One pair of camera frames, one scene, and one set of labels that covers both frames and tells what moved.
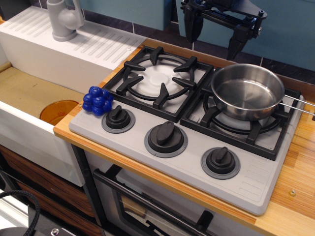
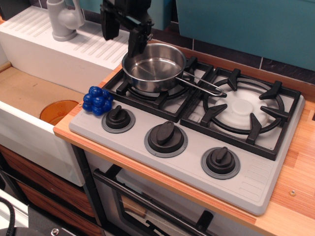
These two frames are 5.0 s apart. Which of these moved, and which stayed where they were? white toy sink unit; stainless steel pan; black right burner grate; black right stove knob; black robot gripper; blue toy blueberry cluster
Moved: stainless steel pan; black robot gripper
Stayed: blue toy blueberry cluster; black right stove knob; white toy sink unit; black right burner grate
